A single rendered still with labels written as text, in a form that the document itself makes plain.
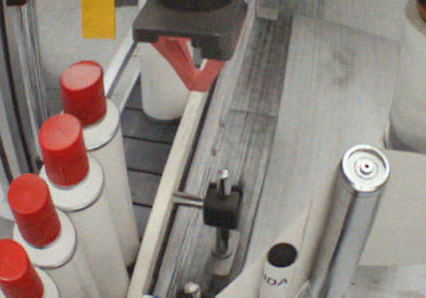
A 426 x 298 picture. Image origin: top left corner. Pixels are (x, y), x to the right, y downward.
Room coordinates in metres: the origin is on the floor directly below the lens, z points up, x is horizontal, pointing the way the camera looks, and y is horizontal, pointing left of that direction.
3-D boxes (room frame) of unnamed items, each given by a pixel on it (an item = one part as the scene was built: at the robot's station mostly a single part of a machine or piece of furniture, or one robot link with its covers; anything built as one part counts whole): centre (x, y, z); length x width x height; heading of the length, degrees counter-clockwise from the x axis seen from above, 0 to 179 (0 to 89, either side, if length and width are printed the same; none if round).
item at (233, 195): (0.35, -0.01, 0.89); 0.03 x 0.03 x 0.12; 78
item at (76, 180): (0.27, 0.09, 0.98); 0.05 x 0.05 x 0.20
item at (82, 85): (0.32, 0.09, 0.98); 0.05 x 0.05 x 0.20
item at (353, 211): (0.25, -0.09, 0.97); 0.05 x 0.05 x 0.19
